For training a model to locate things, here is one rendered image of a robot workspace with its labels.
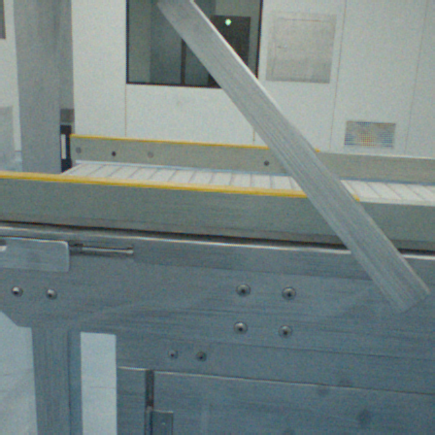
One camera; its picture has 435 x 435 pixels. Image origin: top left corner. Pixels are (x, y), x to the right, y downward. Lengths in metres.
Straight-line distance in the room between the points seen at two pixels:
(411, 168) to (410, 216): 0.28
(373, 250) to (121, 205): 0.21
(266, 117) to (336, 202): 0.08
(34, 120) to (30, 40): 0.11
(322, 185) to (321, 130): 5.41
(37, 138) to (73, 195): 0.33
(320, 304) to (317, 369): 0.10
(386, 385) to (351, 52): 5.35
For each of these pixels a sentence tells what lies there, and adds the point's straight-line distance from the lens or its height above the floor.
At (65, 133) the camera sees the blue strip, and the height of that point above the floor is 0.93.
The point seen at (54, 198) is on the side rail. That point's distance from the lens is 0.46.
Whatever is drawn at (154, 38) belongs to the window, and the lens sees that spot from 5.58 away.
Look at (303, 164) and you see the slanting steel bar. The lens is 0.35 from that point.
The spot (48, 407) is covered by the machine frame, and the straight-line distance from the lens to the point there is 0.94.
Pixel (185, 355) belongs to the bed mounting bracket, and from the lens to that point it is 0.54.
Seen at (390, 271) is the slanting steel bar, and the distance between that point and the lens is 0.34.
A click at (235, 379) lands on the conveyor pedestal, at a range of 0.56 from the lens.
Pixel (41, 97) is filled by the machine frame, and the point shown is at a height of 0.98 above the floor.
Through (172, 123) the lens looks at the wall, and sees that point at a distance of 5.58.
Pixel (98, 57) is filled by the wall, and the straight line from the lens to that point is 5.64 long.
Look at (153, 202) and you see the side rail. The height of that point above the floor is 0.91.
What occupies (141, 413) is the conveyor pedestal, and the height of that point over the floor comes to 0.67.
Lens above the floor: 1.02
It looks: 16 degrees down
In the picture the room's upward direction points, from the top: 3 degrees clockwise
